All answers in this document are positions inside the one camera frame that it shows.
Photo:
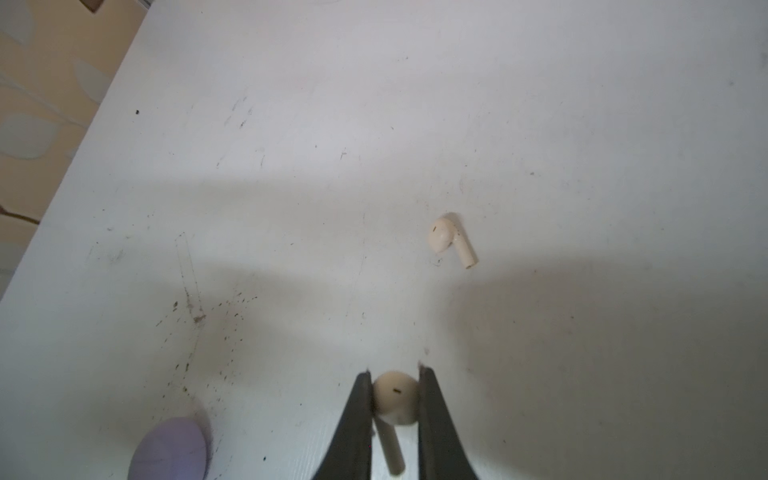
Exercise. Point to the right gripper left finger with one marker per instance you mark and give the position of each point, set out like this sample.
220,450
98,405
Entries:
349,455

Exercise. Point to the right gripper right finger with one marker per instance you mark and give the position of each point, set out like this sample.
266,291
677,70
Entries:
440,452

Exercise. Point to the cream earbud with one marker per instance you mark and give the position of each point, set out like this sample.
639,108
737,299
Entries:
395,403
444,234

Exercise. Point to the purple round charging case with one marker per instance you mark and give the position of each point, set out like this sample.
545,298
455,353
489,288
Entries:
174,449

